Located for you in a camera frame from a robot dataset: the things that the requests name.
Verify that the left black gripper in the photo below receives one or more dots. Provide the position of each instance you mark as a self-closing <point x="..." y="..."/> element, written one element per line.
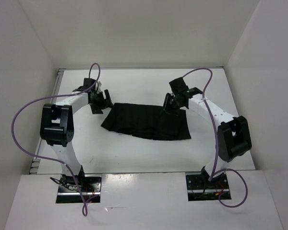
<point x="107" y="103"/>

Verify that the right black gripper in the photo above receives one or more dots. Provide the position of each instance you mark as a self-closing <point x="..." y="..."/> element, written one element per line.
<point x="166" y="103"/>

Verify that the black skirt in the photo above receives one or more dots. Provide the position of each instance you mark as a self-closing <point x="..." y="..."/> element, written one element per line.
<point x="147" y="122"/>

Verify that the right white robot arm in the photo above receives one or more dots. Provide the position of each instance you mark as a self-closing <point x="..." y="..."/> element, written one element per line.
<point x="231" y="133"/>

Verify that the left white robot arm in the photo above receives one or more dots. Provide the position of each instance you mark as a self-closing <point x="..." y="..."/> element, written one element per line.
<point x="57" y="126"/>

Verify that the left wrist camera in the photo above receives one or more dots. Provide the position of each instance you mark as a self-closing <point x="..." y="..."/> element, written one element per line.
<point x="98" y="87"/>

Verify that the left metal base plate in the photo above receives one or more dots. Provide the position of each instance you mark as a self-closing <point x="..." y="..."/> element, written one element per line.
<point x="68" y="193"/>

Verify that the metal base plate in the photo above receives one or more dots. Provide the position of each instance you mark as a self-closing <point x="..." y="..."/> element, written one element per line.
<point x="198" y="189"/>
<point x="68" y="193"/>

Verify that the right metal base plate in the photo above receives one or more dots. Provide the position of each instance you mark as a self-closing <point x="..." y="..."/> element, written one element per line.
<point x="198" y="189"/>

